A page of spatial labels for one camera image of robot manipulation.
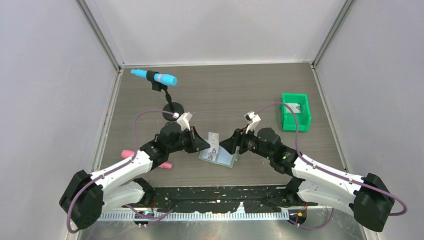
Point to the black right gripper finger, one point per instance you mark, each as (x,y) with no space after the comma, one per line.
(232,149)
(233,140)

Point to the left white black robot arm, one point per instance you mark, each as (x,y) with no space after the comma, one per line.
(88,195)

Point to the aluminium frame rail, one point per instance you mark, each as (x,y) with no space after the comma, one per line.
(145,214)

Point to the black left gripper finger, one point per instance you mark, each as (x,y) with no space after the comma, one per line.
(200,145)
(196,139)

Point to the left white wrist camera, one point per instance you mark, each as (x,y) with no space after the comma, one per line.
(183,120)

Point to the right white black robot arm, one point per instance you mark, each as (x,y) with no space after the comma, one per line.
(363,197)

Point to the blue toy microphone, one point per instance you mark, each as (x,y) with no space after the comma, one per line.
(152,76)

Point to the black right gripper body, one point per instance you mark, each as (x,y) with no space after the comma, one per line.
(249,141)

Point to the black microphone stand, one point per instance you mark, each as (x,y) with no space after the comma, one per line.
(171,107)

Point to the pink marker pen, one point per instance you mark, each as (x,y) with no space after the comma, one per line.
(129,153)

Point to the mint green card holder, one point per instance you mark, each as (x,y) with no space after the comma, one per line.
(223,158)

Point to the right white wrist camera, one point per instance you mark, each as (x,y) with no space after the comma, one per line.
(253,119)

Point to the silver VIP card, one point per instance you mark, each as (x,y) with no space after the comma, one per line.
(213,140)
(210,156)
(295,107)

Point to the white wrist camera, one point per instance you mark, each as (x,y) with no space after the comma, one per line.
(183,120)
(253,119)

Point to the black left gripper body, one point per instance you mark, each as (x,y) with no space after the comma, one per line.
(184,141)

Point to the green plastic bin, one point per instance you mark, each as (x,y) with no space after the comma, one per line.
(304,118)

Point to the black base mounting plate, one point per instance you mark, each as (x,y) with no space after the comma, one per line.
(222,199)

